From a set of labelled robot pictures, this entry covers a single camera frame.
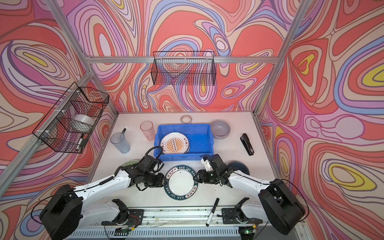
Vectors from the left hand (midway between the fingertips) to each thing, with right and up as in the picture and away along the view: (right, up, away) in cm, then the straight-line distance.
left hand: (167, 183), depth 82 cm
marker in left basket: (-42, +25, -8) cm, 49 cm away
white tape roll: (-38, +33, -12) cm, 52 cm away
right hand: (+17, 0, +2) cm, 17 cm away
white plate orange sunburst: (+2, +20, +17) cm, 26 cm away
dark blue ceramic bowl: (+40, +9, +3) cm, 41 cm away
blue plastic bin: (+19, +25, +21) cm, 38 cm away
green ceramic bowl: (-24, +10, +7) cm, 27 cm away
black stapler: (+50, +20, +17) cm, 57 cm away
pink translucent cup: (-14, +30, +12) cm, 35 cm away
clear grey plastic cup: (-35, +23, +14) cm, 44 cm away
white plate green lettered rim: (+8, -1, +1) cm, 8 cm away
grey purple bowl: (+34, +30, +25) cm, 52 cm away
